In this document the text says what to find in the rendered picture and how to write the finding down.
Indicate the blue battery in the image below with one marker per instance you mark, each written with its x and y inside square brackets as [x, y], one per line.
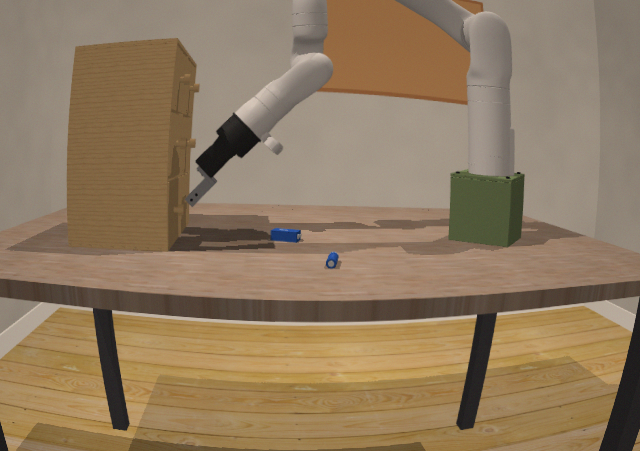
[332, 260]
[286, 235]

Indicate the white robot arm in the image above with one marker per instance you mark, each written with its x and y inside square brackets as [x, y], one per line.
[491, 144]

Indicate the small brown wooden chest of drawers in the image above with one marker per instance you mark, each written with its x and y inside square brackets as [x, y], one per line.
[118, 144]

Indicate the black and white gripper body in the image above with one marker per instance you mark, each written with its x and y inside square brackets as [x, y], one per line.
[238, 135]

